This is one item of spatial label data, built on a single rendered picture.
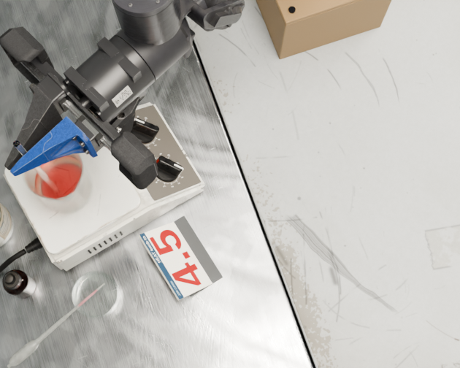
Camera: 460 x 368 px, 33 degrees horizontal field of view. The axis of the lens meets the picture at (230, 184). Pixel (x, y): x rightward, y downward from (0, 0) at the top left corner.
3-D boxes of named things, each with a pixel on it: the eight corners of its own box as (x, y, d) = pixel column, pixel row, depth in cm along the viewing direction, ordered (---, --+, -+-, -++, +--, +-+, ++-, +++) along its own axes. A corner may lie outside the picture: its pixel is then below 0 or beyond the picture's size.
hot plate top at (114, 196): (94, 119, 92) (93, 116, 91) (145, 204, 89) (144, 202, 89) (2, 170, 90) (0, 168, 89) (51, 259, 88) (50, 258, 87)
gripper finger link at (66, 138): (88, 137, 70) (98, 157, 75) (60, 109, 70) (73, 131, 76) (29, 191, 68) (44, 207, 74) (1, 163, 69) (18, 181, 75)
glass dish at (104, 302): (67, 286, 95) (63, 284, 93) (108, 265, 96) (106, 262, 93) (86, 327, 94) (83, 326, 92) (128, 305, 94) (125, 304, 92)
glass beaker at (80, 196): (30, 177, 90) (11, 155, 81) (81, 152, 90) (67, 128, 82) (55, 231, 88) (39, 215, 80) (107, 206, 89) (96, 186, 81)
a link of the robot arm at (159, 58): (170, 17, 81) (160, -32, 72) (209, 52, 80) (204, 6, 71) (121, 61, 80) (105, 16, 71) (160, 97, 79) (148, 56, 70)
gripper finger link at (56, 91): (117, 135, 70) (123, 148, 74) (48, 67, 72) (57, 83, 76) (100, 150, 70) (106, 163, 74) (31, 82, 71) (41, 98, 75)
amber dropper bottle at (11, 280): (38, 275, 95) (24, 266, 88) (33, 300, 94) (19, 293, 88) (13, 272, 95) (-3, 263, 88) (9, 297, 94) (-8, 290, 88)
